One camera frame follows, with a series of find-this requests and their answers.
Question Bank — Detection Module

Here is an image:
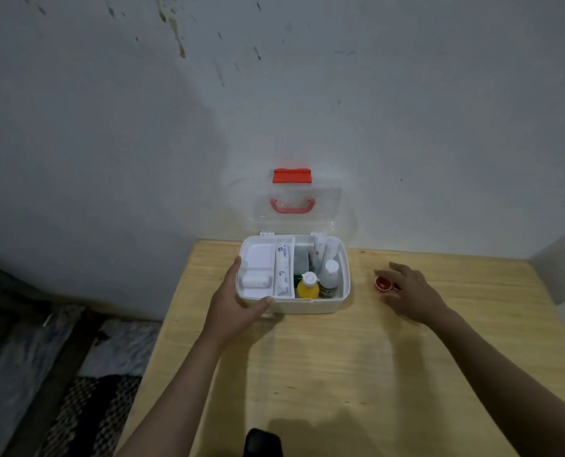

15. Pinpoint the white bottle with dark label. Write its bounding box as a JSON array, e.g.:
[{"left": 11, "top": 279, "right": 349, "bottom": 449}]
[{"left": 319, "top": 260, "right": 341, "bottom": 299}]

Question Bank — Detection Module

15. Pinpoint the black white woven rug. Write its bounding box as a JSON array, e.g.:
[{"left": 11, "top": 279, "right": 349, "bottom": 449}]
[{"left": 34, "top": 374, "right": 143, "bottom": 457}]

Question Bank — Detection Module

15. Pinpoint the clear plastic box lid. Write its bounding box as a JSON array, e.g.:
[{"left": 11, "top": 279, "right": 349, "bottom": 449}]
[{"left": 227, "top": 178, "right": 358, "bottom": 236}]

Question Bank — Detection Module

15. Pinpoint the long white wrapped packet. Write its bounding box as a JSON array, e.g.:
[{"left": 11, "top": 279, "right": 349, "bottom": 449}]
[{"left": 276, "top": 243, "right": 293, "bottom": 295}]

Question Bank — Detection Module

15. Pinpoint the white compartment tray insert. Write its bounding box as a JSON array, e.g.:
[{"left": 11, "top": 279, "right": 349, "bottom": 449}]
[{"left": 238, "top": 236, "right": 296, "bottom": 299}]

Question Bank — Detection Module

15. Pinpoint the white plastic storage box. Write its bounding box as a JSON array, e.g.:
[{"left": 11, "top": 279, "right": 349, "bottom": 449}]
[{"left": 236, "top": 234, "right": 351, "bottom": 315}]

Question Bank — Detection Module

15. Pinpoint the black device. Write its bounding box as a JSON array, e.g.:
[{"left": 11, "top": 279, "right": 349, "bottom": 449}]
[{"left": 244, "top": 427, "right": 283, "bottom": 457}]

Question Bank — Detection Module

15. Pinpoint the person's left forearm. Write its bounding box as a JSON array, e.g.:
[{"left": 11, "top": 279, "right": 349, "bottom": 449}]
[{"left": 113, "top": 332, "right": 246, "bottom": 457}]

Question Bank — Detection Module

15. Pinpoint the grey crumpled cloth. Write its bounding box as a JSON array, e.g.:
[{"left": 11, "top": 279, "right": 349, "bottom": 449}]
[{"left": 0, "top": 303, "right": 84, "bottom": 457}]

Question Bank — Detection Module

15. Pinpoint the tall plain white bottle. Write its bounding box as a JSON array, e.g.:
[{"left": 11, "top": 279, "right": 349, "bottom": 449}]
[{"left": 324, "top": 237, "right": 343, "bottom": 270}]

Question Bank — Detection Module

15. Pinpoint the person's left hand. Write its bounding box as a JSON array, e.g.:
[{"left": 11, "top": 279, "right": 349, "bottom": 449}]
[{"left": 201, "top": 256, "right": 274, "bottom": 347}]

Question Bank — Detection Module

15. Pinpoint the red lid handle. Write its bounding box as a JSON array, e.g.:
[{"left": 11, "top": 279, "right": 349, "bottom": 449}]
[{"left": 269, "top": 198, "right": 317, "bottom": 215}]

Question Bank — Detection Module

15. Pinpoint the white crumpled cloth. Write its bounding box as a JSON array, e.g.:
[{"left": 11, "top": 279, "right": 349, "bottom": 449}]
[{"left": 77, "top": 319, "right": 162, "bottom": 379}]

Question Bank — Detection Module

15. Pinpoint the red lid latch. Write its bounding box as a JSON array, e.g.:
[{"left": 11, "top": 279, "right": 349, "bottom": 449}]
[{"left": 272, "top": 168, "right": 313, "bottom": 184}]

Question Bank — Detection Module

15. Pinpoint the yellow bottle with white cap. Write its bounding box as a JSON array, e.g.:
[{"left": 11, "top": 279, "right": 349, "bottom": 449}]
[{"left": 296, "top": 271, "right": 320, "bottom": 300}]

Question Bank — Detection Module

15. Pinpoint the grey green pad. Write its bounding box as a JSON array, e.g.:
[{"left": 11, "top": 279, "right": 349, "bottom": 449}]
[{"left": 295, "top": 247, "right": 314, "bottom": 277}]

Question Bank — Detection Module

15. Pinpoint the person's right forearm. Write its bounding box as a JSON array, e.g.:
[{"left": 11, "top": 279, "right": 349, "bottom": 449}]
[{"left": 425, "top": 307, "right": 565, "bottom": 457}]

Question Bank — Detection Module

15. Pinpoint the person's right hand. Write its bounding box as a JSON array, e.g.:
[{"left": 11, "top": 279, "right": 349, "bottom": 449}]
[{"left": 374, "top": 262, "right": 450, "bottom": 325}]

